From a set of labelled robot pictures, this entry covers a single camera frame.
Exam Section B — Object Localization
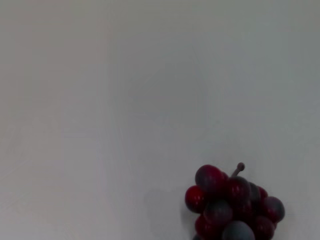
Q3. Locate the dark red grape bunch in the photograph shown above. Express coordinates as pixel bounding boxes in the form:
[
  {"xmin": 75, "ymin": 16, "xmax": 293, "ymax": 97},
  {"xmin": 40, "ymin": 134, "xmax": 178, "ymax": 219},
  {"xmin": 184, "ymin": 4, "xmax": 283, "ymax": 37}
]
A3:
[{"xmin": 184, "ymin": 162, "xmax": 286, "ymax": 240}]

